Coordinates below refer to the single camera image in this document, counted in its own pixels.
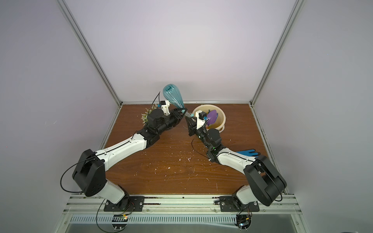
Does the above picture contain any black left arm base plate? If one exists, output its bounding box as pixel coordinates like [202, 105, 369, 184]
[104, 196, 145, 212]

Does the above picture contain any purple trowel pink handle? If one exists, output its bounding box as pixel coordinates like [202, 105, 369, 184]
[207, 110, 219, 125]

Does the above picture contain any aluminium left corner post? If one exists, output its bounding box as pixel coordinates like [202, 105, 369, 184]
[56, 0, 123, 107]

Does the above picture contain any cream plastic bucket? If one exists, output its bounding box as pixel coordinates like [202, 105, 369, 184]
[192, 104, 226, 133]

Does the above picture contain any artificial green potted plant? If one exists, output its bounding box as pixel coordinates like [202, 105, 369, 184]
[141, 108, 151, 125]

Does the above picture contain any aluminium corner post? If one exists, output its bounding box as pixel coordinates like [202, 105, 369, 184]
[56, 0, 123, 107]
[250, 0, 305, 107]

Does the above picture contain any teal spray bottle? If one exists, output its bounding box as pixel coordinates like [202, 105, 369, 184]
[163, 83, 194, 117]

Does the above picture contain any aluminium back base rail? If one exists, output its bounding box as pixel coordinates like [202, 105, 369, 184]
[122, 101, 251, 105]

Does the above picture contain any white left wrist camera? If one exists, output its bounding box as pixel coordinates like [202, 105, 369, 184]
[159, 100, 170, 116]

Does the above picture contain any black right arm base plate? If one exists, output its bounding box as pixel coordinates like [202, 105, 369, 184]
[214, 195, 260, 212]

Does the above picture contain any aluminium right corner post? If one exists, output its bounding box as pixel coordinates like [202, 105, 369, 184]
[250, 0, 305, 107]

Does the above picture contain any blue grey gardening glove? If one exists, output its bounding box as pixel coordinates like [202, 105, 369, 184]
[237, 149, 260, 157]

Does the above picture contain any aluminium front mounting rail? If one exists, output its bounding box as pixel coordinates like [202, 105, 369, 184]
[63, 194, 302, 215]

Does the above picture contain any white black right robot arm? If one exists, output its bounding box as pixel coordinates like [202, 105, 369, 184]
[186, 116, 287, 210]

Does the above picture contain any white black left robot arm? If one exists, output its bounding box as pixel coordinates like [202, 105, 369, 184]
[72, 108, 187, 204]

